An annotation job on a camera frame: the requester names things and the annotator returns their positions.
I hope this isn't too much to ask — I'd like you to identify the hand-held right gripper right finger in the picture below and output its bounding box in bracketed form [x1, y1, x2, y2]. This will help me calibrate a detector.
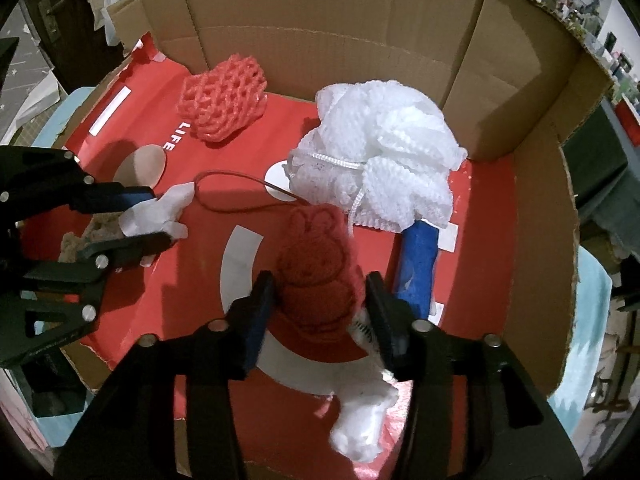
[365, 271, 586, 480]

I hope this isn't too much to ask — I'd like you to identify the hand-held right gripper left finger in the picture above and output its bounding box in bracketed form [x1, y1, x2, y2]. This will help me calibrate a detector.
[52, 270, 278, 480]

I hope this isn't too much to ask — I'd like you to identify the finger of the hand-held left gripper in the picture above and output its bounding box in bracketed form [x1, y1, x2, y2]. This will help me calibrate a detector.
[0, 145, 157, 215]
[0, 232, 173, 367]

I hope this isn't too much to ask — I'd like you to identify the white tissue paper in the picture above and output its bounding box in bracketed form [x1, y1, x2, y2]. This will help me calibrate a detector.
[119, 182, 198, 268]

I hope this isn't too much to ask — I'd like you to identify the beige lace cloth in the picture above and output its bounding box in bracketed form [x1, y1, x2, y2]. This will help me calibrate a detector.
[59, 215, 126, 263]

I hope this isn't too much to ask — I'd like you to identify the blue cloth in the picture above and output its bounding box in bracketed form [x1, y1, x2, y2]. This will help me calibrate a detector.
[392, 220, 441, 321]

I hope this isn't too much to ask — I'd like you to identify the red knitted bunny pouch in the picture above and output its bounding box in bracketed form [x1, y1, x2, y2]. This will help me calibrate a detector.
[194, 170, 363, 348]

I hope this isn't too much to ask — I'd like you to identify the cardboard box with red liner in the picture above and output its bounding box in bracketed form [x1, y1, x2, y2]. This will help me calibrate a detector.
[62, 0, 616, 480]

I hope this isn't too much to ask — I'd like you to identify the dark brown door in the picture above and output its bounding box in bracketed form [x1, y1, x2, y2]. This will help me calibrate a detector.
[30, 0, 118, 93]

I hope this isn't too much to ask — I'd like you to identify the red foam net sleeve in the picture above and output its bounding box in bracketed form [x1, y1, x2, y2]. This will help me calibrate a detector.
[178, 54, 268, 147]

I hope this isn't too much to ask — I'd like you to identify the white mesh bath loofah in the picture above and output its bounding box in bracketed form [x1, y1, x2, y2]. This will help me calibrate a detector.
[287, 80, 468, 233]

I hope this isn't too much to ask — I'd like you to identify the pink cloth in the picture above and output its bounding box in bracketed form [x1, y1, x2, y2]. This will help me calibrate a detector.
[0, 375, 61, 466]

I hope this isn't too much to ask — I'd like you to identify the red container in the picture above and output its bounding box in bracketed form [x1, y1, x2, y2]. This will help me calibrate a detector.
[616, 99, 640, 143]

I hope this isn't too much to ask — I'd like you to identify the metal door handle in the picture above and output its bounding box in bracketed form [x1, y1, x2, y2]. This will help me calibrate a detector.
[40, 0, 63, 41]

